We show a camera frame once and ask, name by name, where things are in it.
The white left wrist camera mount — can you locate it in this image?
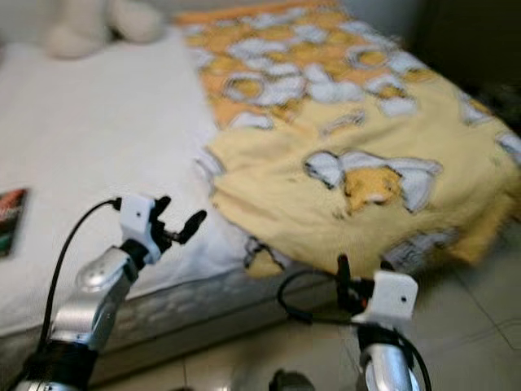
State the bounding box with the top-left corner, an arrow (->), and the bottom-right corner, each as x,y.
118,194 -> 157,249

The yellow egg print blanket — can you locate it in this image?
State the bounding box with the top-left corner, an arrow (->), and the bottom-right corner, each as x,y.
175,0 -> 521,278

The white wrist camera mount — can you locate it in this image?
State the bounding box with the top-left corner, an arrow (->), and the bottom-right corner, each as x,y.
118,194 -> 157,249
361,270 -> 418,327

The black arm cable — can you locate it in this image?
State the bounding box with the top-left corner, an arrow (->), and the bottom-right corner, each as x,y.
41,198 -> 123,343
277,269 -> 432,391

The white bed mattress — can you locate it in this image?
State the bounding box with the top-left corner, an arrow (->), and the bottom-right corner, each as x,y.
0,29 -> 343,385

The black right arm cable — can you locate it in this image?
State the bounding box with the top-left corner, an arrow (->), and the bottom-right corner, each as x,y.
277,269 -> 432,391

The dark red green book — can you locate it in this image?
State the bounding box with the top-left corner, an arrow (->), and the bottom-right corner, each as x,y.
0,187 -> 31,257

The cream plush toy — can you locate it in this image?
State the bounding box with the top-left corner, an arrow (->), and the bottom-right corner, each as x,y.
45,0 -> 164,59

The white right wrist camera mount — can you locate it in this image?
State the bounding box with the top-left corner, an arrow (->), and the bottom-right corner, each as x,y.
361,270 -> 418,327

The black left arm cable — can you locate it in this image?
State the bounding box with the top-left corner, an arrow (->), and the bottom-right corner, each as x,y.
41,198 -> 123,343

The dark robot right foot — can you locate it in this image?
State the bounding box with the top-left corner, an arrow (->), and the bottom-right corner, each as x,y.
269,369 -> 318,391

